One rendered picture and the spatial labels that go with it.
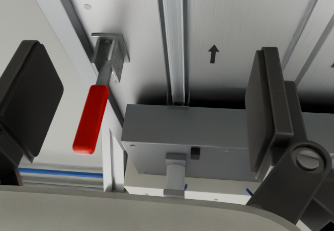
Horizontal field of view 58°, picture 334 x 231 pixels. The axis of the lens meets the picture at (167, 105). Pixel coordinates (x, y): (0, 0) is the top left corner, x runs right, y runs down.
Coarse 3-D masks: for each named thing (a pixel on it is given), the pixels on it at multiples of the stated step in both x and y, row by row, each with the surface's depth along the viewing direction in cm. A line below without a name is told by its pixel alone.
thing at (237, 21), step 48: (96, 0) 23; (144, 0) 23; (192, 0) 22; (240, 0) 22; (288, 0) 21; (144, 48) 28; (192, 48) 27; (240, 48) 27; (288, 48) 26; (144, 96) 36; (192, 96) 35; (240, 96) 34
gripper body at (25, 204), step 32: (0, 192) 8; (32, 192) 8; (64, 192) 8; (96, 192) 8; (0, 224) 7; (32, 224) 7; (64, 224) 7; (96, 224) 7; (128, 224) 7; (160, 224) 7; (192, 224) 7; (224, 224) 7; (256, 224) 7; (288, 224) 7
